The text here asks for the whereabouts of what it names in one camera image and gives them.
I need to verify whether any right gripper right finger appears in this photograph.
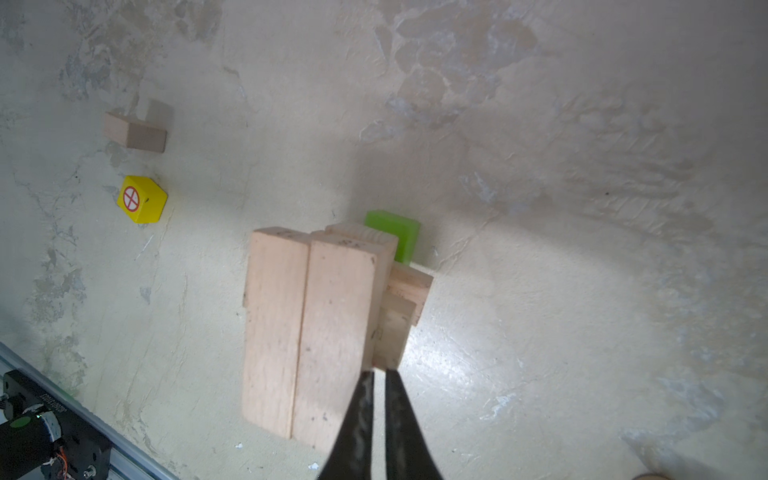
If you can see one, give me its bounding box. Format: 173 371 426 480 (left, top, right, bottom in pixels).
385 370 443 480

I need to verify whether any small square wood block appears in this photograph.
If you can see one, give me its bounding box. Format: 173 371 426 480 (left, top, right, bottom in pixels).
103 99 175 154

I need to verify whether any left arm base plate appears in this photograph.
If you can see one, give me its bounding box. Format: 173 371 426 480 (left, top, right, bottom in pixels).
1 369 112 479

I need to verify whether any yellow cube block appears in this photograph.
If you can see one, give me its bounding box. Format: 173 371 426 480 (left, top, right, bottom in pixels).
116 176 168 224

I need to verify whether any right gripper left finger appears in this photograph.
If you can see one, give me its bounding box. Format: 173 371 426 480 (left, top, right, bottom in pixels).
317 371 374 480

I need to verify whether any green wood block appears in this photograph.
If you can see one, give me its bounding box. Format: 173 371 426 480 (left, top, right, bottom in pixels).
364 210 421 266

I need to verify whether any wood block angled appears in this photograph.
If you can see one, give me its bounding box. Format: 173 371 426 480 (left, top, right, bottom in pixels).
325 222 399 370

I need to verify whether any aluminium mounting rail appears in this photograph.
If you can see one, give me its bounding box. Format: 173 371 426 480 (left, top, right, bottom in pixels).
1 345 176 479

